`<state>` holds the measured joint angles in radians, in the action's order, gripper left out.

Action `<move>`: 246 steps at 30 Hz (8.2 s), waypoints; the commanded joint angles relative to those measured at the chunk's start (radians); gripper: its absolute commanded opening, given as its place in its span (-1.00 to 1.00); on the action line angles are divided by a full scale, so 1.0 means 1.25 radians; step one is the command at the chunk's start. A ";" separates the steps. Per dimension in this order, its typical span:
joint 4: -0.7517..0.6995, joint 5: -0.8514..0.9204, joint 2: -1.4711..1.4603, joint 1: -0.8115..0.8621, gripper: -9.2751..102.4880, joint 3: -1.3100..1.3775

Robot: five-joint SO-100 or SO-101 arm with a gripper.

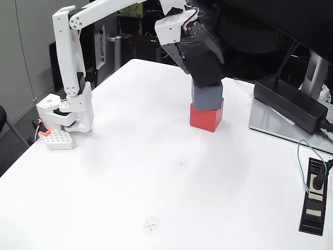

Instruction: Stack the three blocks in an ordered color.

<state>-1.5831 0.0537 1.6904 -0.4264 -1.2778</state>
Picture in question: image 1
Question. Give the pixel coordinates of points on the black cube block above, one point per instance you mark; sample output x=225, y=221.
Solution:
x=205, y=70

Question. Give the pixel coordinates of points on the grey cube block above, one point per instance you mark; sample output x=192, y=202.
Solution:
x=208, y=99

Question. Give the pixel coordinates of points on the plastic-wrapped black bin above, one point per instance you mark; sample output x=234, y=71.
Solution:
x=210, y=15

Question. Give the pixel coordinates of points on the green circuit board panel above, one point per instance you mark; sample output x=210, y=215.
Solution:
x=132, y=11

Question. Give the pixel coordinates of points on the red cube block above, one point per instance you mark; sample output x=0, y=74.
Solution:
x=205, y=121

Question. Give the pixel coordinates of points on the black power adapter brick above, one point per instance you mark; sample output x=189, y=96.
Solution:
x=286, y=104

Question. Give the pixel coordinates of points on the silver monitor stand neck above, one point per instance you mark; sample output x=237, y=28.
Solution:
x=316, y=75

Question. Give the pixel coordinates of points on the crumpled white plastic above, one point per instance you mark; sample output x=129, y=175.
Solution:
x=326, y=93

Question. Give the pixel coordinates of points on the white perforated table clamp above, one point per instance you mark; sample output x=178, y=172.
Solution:
x=58, y=140

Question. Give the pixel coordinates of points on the black power plug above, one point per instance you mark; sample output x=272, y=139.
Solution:
x=318, y=181

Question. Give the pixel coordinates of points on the black chair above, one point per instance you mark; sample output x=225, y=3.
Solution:
x=2, y=117

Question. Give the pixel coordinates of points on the black power strip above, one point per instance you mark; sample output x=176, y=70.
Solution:
x=312, y=218

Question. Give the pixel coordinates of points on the silver metal post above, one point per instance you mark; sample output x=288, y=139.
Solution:
x=117, y=49

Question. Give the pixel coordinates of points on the silver monitor base plate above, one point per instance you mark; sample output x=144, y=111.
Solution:
x=268, y=125

